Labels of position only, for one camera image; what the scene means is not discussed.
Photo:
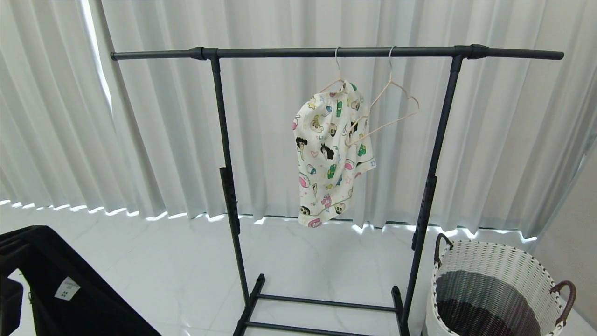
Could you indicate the cream printed garment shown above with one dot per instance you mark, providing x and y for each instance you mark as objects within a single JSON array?
[{"x": 326, "y": 149}]

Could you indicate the pink clothes hanger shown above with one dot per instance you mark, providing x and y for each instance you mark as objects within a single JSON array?
[
  {"x": 339, "y": 70},
  {"x": 396, "y": 122}
]

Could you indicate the black garment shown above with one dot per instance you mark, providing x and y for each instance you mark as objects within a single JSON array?
[{"x": 93, "y": 308}]

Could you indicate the black clothes rack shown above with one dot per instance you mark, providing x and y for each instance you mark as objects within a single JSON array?
[{"x": 326, "y": 52}]

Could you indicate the white laundry basket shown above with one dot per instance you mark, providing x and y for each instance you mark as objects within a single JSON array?
[{"x": 494, "y": 261}]

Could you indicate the white curtain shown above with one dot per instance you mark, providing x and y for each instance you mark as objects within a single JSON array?
[{"x": 186, "y": 130}]

